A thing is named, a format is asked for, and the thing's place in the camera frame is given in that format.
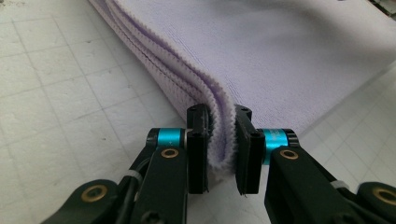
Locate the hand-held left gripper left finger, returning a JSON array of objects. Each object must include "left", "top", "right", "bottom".
[{"left": 186, "top": 103, "right": 214, "bottom": 195}]

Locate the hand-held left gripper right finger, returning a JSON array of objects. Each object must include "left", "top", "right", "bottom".
[{"left": 233, "top": 105, "right": 266, "bottom": 196}]

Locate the lilac printed towel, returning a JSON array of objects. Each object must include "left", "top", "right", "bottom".
[{"left": 88, "top": 0, "right": 396, "bottom": 183}]

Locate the white foam mat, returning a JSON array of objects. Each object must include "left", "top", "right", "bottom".
[{"left": 0, "top": 0, "right": 396, "bottom": 224}]

